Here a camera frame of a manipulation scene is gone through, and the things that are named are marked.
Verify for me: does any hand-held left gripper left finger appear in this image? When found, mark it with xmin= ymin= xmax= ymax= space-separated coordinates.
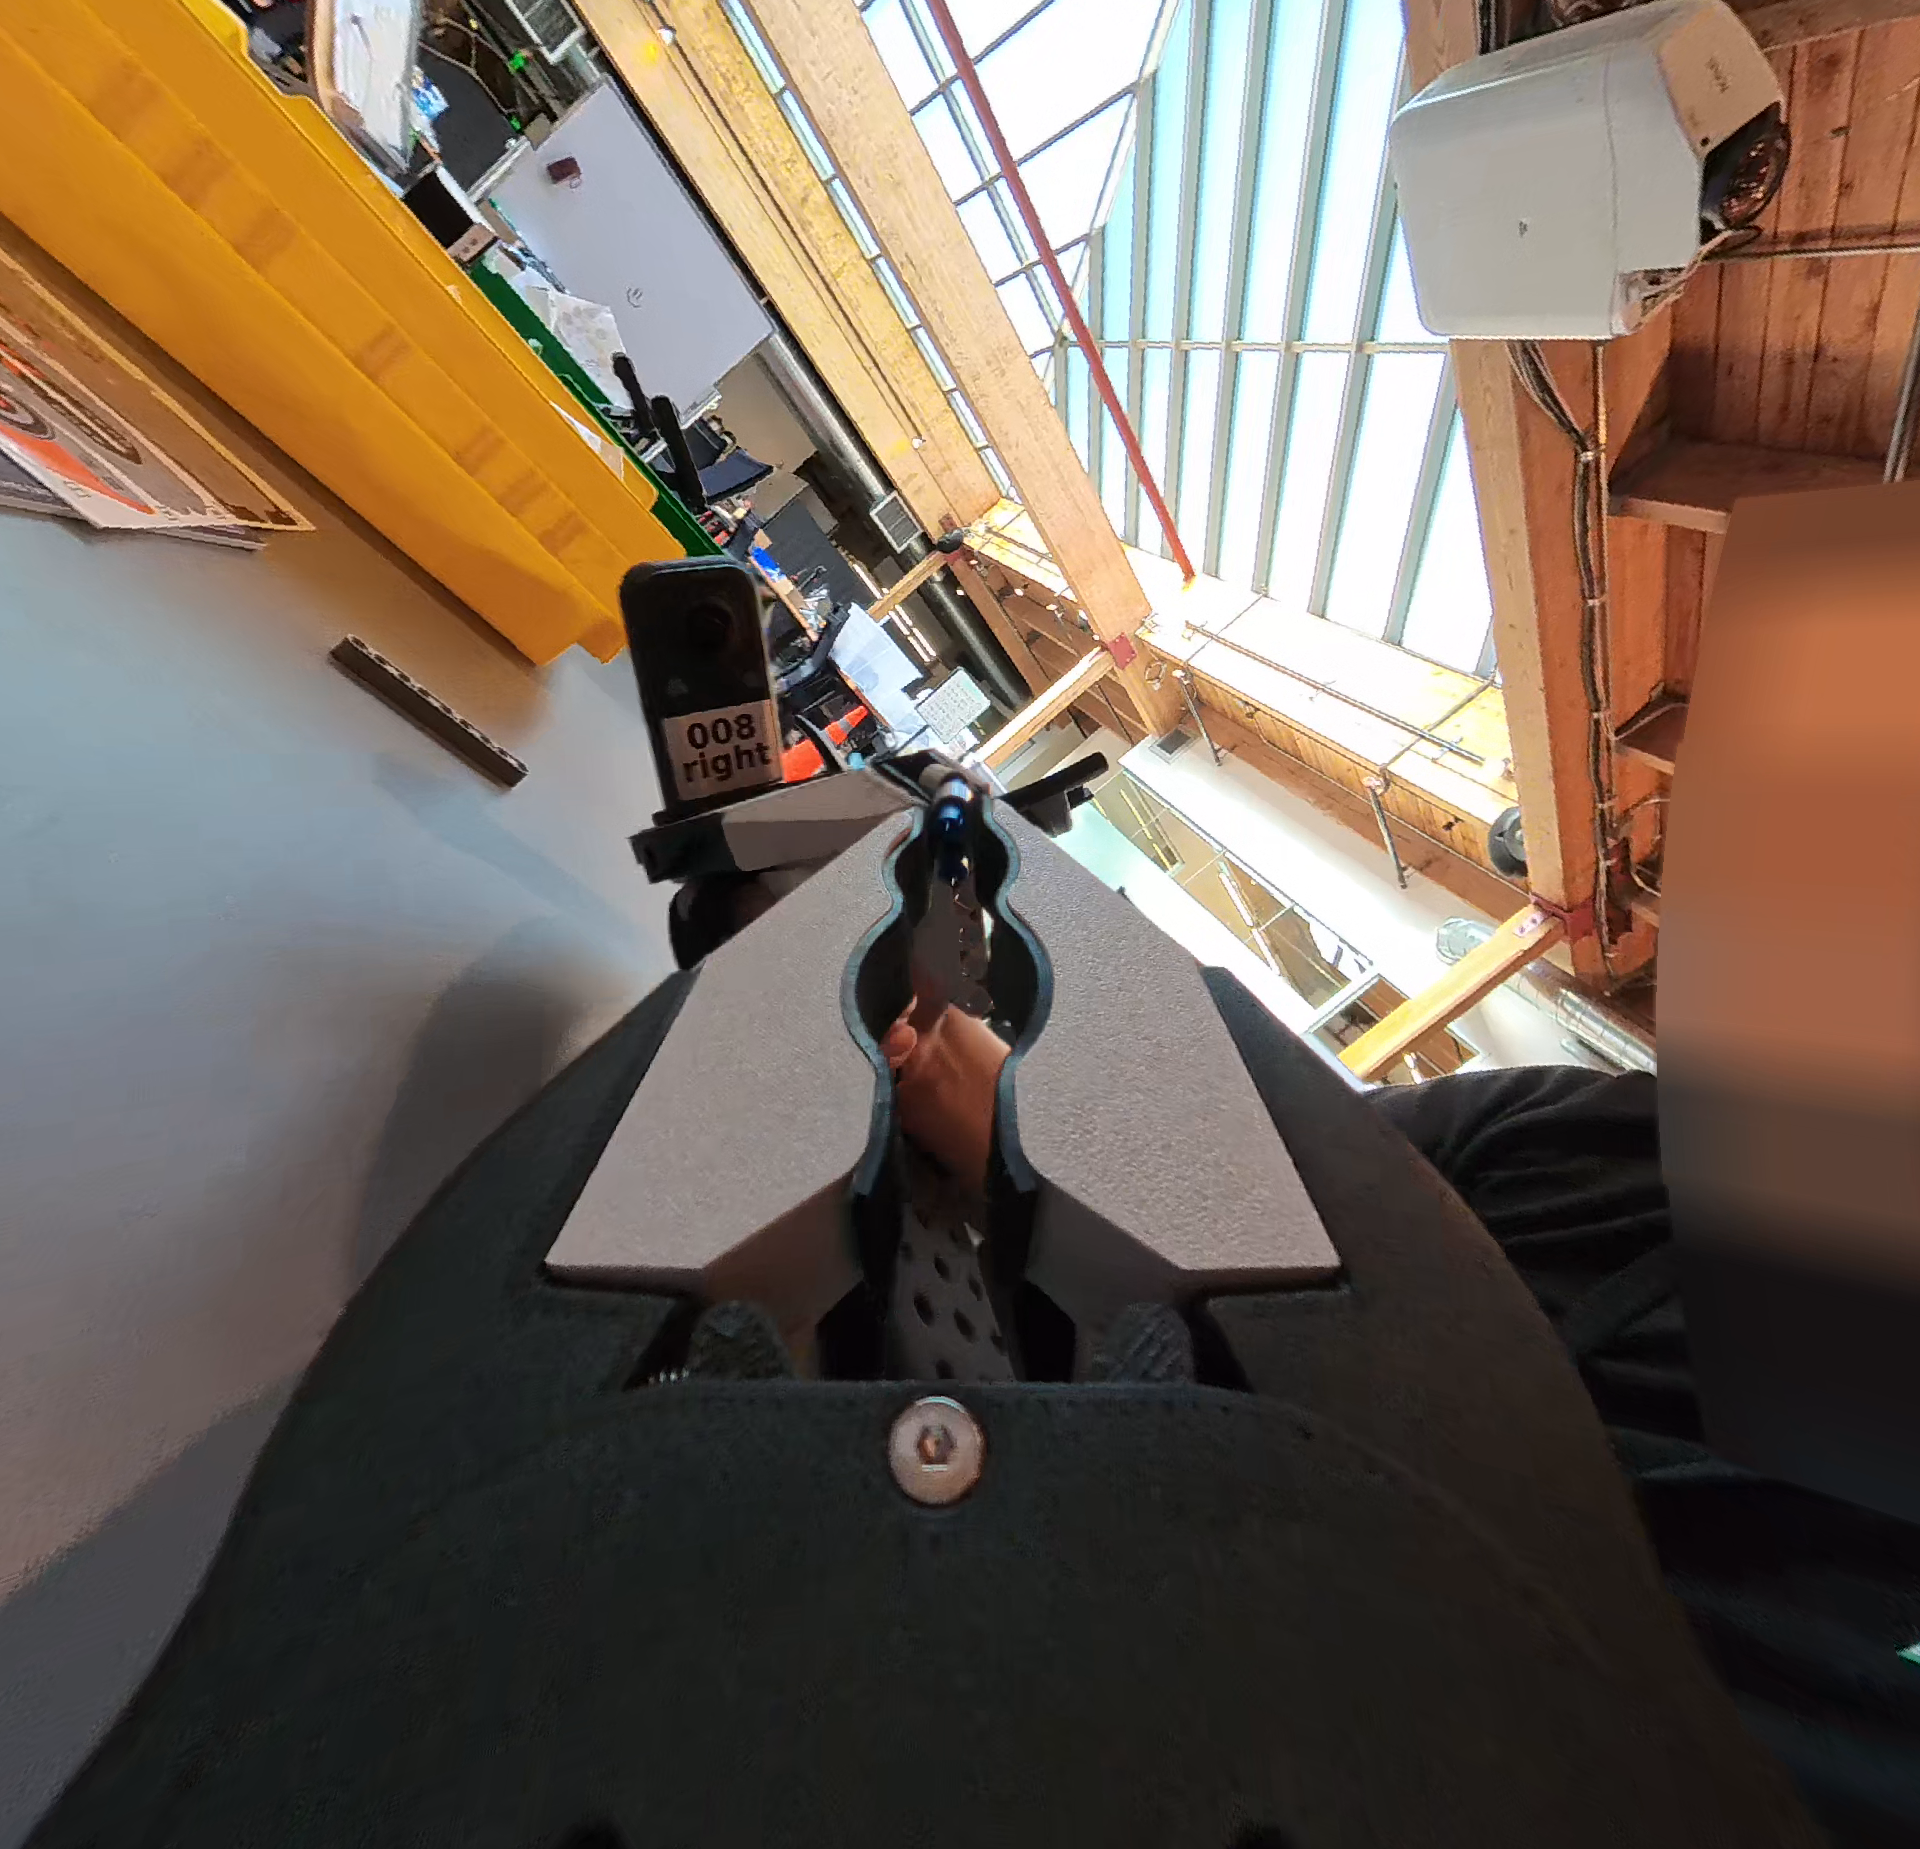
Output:
xmin=543 ymin=810 xmax=919 ymax=1385

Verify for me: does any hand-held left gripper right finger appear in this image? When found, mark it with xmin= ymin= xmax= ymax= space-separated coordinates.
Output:
xmin=974 ymin=806 xmax=1343 ymax=1385

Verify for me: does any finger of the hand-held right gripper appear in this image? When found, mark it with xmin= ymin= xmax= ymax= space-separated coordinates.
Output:
xmin=720 ymin=771 xmax=924 ymax=880

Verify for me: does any dark grey holed building beam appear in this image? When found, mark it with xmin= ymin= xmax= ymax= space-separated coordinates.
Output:
xmin=332 ymin=635 xmax=529 ymax=788

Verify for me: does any grey desk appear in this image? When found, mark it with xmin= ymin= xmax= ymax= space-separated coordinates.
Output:
xmin=0 ymin=217 xmax=695 ymax=1601

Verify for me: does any person's right hand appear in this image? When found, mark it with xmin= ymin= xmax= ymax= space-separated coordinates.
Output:
xmin=876 ymin=1001 xmax=1015 ymax=1194

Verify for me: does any black office chair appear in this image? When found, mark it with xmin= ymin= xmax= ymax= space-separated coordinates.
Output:
xmin=608 ymin=352 xmax=776 ymax=513
xmin=990 ymin=751 xmax=1113 ymax=833

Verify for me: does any green plastic bin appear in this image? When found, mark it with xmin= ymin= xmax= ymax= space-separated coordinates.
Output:
xmin=471 ymin=259 xmax=725 ymax=559

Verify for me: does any perforated dark fabric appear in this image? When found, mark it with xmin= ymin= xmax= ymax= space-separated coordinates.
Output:
xmin=890 ymin=1186 xmax=1019 ymax=1385

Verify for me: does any white whiteboard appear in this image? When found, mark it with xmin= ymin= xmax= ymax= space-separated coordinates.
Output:
xmin=496 ymin=77 xmax=776 ymax=414

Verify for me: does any black wooden box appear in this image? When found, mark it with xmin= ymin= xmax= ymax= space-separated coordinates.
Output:
xmin=402 ymin=166 xmax=498 ymax=270

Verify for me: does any yellow plastic bin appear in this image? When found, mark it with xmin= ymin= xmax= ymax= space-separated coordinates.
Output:
xmin=0 ymin=0 xmax=687 ymax=669

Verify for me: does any sticker sheet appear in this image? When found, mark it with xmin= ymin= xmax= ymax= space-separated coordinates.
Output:
xmin=0 ymin=249 xmax=316 ymax=549

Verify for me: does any standing sign board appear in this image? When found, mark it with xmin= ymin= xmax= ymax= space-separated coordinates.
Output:
xmin=306 ymin=0 xmax=431 ymax=172

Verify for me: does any white ceiling device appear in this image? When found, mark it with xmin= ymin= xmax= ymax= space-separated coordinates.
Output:
xmin=1388 ymin=0 xmax=1796 ymax=341

